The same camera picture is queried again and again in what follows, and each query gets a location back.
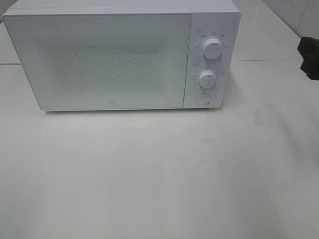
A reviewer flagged white microwave knob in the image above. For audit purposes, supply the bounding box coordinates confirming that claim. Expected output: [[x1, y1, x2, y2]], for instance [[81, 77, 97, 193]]
[[198, 70, 217, 89], [202, 36, 223, 60]]

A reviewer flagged white microwave door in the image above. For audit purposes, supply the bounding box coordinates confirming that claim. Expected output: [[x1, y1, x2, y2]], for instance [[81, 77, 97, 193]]
[[4, 14, 190, 111]]

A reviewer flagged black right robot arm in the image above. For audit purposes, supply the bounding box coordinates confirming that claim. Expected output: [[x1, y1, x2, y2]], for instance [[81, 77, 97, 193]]
[[298, 37, 319, 81]]

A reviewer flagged round door release button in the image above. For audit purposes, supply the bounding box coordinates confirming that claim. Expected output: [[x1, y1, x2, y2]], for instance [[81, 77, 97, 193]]
[[195, 93, 211, 105]]

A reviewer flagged white microwave oven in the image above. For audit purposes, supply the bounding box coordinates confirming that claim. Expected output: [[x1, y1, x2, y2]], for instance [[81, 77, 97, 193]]
[[2, 0, 241, 110]]

